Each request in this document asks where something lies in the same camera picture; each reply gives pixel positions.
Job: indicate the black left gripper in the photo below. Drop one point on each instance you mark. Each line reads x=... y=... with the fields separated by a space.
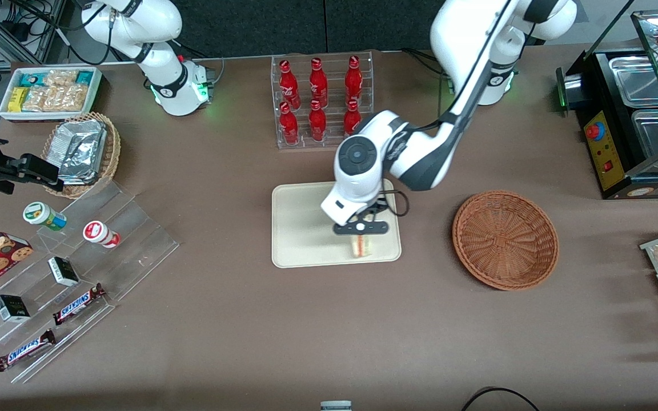
x=376 y=208

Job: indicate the triangle sandwich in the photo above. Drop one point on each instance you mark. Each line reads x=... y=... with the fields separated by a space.
x=360 y=246

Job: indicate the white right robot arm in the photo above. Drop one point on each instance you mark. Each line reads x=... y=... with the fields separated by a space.
x=164 y=85

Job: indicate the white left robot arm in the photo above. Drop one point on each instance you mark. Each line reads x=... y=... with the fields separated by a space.
x=466 y=45

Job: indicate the cream plastic tray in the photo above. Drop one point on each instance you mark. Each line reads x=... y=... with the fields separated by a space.
x=300 y=228

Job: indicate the small tan wicker basket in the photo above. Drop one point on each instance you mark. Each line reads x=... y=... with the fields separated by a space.
x=111 y=154

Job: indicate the large brown wicker basket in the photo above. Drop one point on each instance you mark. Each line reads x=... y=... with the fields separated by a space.
x=503 y=240

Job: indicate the silver foil packet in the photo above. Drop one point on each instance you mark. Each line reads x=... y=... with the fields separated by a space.
x=86 y=127
x=80 y=157

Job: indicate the green lid yogurt cup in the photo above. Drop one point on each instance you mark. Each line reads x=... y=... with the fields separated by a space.
x=40 y=214

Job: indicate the white snack bin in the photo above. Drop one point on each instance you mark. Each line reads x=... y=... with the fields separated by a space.
x=6 y=111

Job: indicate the yellow snack pack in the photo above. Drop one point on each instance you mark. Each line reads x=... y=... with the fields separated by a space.
x=17 y=100

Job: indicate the clear bag of crackers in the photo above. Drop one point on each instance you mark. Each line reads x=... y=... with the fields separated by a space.
x=60 y=79
x=57 y=100

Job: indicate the red lid yogurt cup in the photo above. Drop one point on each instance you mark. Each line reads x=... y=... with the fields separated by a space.
x=97 y=233

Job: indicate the teal snack pack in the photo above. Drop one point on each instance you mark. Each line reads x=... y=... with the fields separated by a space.
x=32 y=79
x=84 y=77

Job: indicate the clear acrylic bottle rack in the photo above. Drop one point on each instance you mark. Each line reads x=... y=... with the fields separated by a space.
x=332 y=140

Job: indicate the small black box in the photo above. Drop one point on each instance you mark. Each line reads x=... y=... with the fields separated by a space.
x=63 y=271
x=12 y=308

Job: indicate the red cola bottle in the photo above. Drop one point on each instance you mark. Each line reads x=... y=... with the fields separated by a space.
x=318 y=84
x=317 y=122
x=289 y=125
x=354 y=81
x=352 y=119
x=289 y=87

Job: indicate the clear acrylic stepped stand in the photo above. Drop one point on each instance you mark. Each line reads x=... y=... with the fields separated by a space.
x=135 y=240

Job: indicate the snickers bar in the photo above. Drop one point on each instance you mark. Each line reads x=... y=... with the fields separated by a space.
x=25 y=350
x=77 y=304

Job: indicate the grey white small device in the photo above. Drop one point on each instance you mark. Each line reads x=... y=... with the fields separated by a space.
x=336 y=406

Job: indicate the black food warmer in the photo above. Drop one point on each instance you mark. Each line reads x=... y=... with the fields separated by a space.
x=612 y=165

